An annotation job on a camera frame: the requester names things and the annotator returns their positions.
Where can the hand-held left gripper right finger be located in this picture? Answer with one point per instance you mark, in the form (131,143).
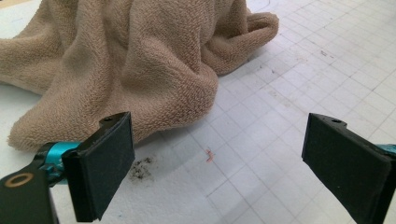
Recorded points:
(348,168)

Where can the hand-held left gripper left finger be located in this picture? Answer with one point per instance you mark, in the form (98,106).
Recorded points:
(99,168)

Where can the tan terry towel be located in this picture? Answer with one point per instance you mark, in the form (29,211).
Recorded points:
(130,62)

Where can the white gridded foam mat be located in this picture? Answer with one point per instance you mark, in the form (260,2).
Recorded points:
(264,155)

